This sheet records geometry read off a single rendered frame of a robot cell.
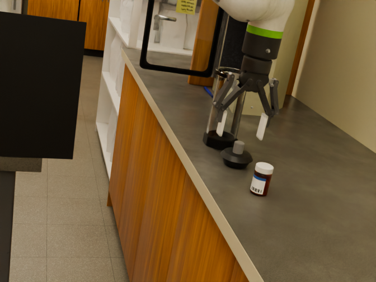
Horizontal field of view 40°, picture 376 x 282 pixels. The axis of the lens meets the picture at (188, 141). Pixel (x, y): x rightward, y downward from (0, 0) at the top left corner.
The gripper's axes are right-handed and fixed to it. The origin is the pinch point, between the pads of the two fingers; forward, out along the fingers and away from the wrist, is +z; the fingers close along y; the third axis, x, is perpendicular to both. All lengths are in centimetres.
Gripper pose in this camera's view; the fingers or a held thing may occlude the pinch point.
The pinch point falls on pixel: (240, 130)
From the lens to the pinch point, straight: 139.5
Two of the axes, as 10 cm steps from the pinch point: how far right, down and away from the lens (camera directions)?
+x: 2.4, 3.8, -8.9
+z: -1.9, 9.2, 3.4
